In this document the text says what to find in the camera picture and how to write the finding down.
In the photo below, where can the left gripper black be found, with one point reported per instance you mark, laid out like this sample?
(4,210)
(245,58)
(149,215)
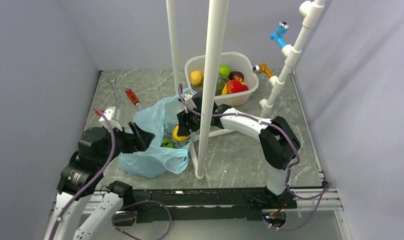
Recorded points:
(139,140)

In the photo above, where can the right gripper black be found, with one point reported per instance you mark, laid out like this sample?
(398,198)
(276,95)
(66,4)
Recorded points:
(184,117)

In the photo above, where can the green striped fake fruit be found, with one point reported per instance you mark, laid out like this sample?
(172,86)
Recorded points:
(167,143)

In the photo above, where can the light blue plastic bag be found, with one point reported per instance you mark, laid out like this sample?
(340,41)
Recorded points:
(159,119)

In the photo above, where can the yellow fake lemon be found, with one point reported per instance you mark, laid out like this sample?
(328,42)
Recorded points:
(196,78)

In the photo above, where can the green netted fake melon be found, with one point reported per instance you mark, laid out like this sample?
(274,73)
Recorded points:
(220,84)

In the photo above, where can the pink fake peach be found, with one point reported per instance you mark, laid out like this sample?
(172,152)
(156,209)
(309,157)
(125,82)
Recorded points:
(234,86)

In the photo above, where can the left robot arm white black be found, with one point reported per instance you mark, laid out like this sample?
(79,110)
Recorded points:
(97,147)

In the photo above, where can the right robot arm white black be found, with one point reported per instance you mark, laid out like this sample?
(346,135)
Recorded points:
(279,143)

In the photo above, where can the dark brown fake fruit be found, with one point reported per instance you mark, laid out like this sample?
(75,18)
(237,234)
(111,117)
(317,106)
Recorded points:
(236,75)

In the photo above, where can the red fake apple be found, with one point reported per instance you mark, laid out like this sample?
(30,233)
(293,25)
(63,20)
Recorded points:
(244,88)

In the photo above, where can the silver open-end wrench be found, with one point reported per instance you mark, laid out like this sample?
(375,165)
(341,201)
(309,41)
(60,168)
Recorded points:
(118,100)

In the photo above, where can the white plastic basket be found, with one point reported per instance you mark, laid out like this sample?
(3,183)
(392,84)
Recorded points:
(236,62)

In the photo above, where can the orange toy faucet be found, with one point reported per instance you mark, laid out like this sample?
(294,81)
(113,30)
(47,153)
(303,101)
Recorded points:
(262,69)

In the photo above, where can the blue toy faucet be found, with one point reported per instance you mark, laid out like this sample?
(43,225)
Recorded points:
(277,35)

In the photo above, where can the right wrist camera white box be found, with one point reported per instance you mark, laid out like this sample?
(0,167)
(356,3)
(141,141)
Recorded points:
(187,97)

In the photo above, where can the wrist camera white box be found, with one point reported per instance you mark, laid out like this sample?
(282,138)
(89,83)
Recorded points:
(112,115)
(187,97)

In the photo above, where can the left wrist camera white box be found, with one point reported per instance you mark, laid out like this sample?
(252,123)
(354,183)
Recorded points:
(112,115)

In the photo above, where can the red handled adjustable wrench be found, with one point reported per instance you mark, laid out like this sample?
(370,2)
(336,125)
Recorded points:
(133,98)

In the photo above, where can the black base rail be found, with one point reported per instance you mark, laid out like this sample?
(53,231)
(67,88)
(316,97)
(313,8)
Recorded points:
(153,205)

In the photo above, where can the white PVC pipe frame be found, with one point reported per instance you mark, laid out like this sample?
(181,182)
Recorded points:
(217,14)

